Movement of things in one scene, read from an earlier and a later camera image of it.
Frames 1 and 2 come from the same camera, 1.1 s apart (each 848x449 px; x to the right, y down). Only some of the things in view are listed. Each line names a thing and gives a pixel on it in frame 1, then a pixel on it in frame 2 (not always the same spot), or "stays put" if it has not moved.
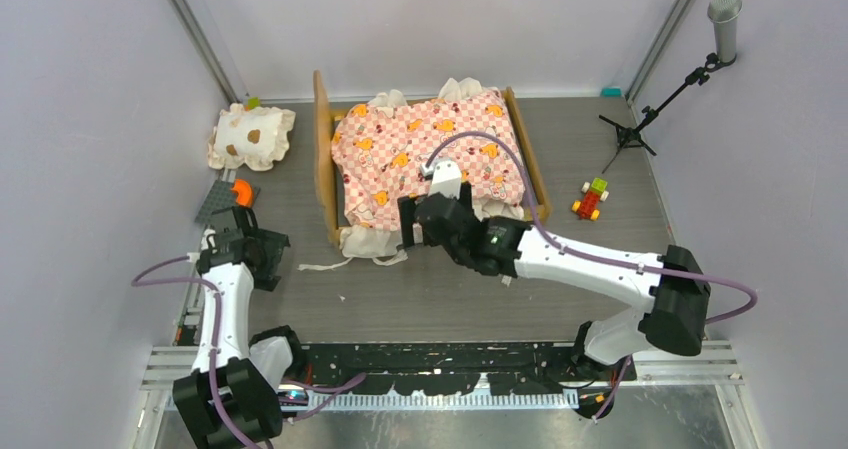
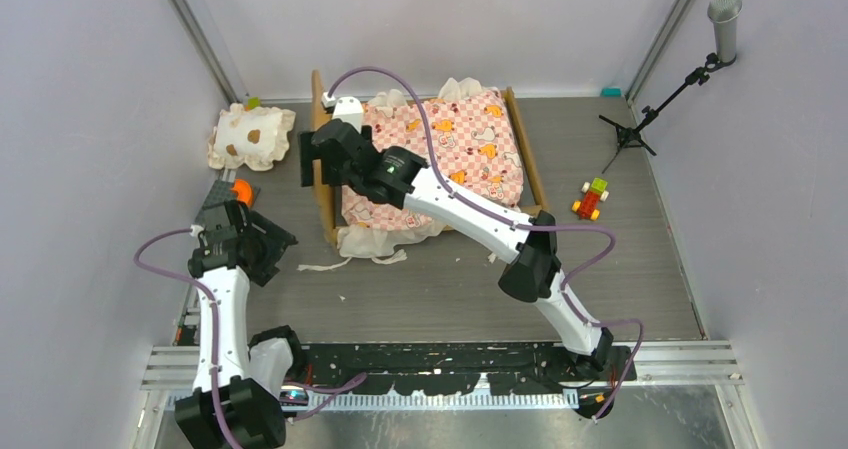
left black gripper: (273, 246) stays put
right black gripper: (407, 204) → (307, 155)
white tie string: (306, 267) stays put
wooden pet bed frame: (536, 199) stays put
